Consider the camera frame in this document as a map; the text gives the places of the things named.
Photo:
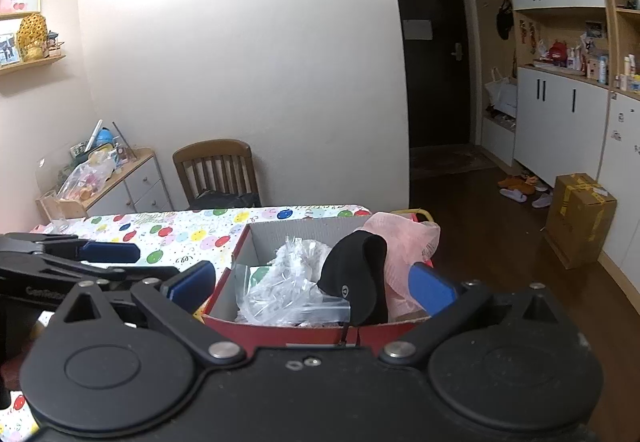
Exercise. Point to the black hanging bag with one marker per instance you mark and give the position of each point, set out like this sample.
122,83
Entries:
505,21

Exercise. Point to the clear glass dome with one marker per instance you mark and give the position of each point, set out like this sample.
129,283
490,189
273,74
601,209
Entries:
45,174

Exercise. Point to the golden ornament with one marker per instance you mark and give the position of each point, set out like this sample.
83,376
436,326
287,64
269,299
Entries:
32,36

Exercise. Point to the white door notice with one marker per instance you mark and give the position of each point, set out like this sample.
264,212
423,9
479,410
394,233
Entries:
418,29

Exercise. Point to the brown cardboard box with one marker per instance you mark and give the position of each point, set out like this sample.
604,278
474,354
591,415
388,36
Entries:
580,222

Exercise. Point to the dark doormat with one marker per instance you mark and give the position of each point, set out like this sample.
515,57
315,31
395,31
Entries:
450,164

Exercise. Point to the small photo frame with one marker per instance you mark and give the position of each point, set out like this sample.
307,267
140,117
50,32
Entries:
9,49

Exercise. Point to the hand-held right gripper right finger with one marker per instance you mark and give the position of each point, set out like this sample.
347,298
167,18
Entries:
430,289

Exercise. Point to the dark entrance door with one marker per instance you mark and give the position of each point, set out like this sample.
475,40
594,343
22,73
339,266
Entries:
435,86

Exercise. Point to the pink mesh bath pouf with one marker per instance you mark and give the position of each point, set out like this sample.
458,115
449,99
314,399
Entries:
405,242

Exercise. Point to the clear drinking glass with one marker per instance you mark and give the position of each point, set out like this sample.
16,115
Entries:
52,209

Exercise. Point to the white tote bag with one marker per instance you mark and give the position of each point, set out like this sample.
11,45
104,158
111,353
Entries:
500,94

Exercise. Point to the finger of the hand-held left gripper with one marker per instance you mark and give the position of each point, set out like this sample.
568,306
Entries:
110,253
125,273

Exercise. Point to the wooden wall shelf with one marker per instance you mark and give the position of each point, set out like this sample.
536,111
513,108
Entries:
30,64

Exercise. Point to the black cap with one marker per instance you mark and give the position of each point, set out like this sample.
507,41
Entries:
357,272

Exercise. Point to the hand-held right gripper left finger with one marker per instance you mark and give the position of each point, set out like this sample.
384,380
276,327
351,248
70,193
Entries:
192,283

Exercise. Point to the lilac slipper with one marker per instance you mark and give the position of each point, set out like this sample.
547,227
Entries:
541,200

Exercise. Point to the red shoe box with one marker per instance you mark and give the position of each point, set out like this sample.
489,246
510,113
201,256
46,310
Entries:
310,334

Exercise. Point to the blue plastic container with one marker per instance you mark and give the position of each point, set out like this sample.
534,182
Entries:
103,138

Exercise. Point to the brown shoe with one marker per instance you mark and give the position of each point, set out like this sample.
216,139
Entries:
517,183

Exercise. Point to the brown wooden chair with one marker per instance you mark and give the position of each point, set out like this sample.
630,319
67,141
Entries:
215,166

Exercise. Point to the small model figure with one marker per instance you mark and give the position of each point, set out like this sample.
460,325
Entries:
55,44

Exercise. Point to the red cap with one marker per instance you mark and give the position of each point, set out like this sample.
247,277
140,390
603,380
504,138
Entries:
557,51

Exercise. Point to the white stick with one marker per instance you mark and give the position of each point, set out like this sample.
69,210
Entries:
94,135

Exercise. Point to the white slipper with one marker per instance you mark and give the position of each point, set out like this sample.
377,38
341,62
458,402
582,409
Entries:
514,196

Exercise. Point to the wooden side cabinet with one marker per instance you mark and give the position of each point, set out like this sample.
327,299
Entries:
135,187

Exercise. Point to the plastic bag of snacks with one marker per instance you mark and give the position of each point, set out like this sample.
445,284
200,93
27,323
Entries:
87,179

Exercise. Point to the clear plastic bag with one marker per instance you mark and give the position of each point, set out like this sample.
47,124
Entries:
290,304

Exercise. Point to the yellow curved rim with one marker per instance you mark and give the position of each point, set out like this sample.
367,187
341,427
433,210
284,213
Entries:
415,211

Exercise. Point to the red hanging decoration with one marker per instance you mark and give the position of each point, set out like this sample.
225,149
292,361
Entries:
529,37

